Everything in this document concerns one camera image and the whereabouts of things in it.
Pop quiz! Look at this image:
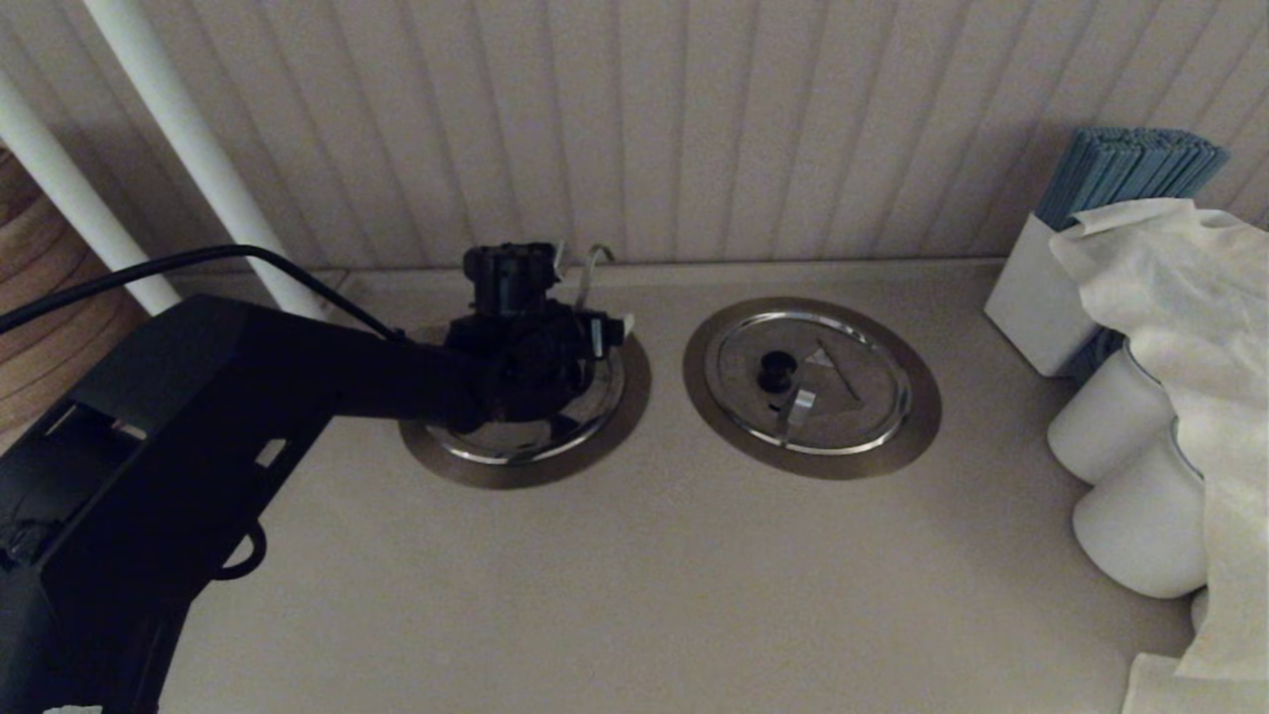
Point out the hinged steel pot lid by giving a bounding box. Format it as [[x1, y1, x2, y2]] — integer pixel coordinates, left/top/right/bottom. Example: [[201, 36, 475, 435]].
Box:
[[426, 332, 628, 465]]

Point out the steel lid with black knob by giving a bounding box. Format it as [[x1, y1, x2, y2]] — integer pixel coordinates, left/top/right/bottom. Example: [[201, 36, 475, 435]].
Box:
[[704, 311, 912, 457]]

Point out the white square holder box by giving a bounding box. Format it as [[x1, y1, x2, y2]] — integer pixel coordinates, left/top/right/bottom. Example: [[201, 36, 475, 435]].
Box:
[[983, 213, 1103, 378]]

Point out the white pole with round foot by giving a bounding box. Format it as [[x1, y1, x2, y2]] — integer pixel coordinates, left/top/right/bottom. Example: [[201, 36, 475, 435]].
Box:
[[84, 0, 328, 320]]

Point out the white cylindrical jar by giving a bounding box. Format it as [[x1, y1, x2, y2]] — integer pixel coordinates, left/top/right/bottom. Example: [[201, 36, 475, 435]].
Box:
[[1071, 426, 1209, 600], [1046, 347, 1178, 485]]

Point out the plain white pole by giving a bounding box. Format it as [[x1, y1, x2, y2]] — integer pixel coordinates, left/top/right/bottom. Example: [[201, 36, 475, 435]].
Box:
[[0, 69, 184, 316]]

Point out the round wooden table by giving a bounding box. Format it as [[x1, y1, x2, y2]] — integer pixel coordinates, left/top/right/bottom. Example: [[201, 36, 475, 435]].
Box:
[[0, 144, 150, 452]]

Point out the bundle of blue straws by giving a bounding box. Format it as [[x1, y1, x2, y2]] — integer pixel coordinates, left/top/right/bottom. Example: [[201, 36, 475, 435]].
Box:
[[1034, 126, 1230, 234]]

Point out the white cloth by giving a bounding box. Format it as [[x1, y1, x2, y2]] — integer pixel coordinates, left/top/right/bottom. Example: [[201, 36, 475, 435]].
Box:
[[1048, 198, 1269, 682]]

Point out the white folded napkin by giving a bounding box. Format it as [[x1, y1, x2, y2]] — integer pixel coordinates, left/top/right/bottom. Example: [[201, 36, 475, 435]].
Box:
[[1120, 652, 1269, 714]]

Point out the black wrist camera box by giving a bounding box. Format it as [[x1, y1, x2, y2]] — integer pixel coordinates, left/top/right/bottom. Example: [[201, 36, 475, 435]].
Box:
[[462, 241, 564, 316]]

